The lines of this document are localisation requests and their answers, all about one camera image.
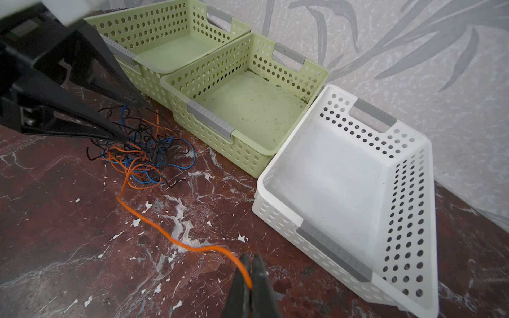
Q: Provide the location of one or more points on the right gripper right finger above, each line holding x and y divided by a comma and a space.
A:
263, 300

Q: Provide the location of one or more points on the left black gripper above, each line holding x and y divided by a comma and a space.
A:
33, 102

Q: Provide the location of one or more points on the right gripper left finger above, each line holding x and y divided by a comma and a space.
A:
238, 302

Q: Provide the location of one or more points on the left light green basket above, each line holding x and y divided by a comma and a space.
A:
158, 39

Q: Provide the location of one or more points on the light green basket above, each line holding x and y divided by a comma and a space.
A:
158, 39
245, 99

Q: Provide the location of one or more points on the white perforated basket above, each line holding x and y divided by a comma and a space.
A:
352, 188

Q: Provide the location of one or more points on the middle light green basket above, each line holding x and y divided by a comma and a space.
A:
245, 99

